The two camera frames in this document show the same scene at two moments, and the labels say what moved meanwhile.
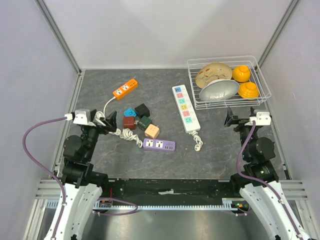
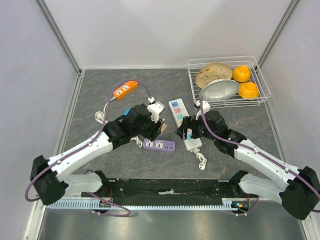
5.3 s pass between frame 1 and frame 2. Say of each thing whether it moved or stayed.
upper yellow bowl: stayed
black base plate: stayed
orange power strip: stayed
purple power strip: stayed
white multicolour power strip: moved
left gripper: moved
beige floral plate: stayed
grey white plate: stayed
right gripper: moved
